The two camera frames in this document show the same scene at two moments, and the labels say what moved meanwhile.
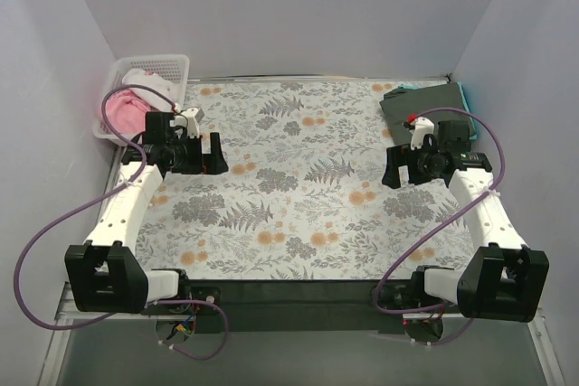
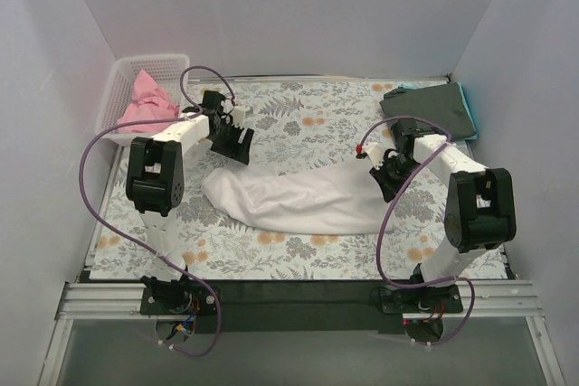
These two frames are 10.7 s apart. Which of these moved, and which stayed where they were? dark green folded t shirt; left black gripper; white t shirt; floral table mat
Moved: white t shirt; left black gripper
Stayed: dark green folded t shirt; floral table mat
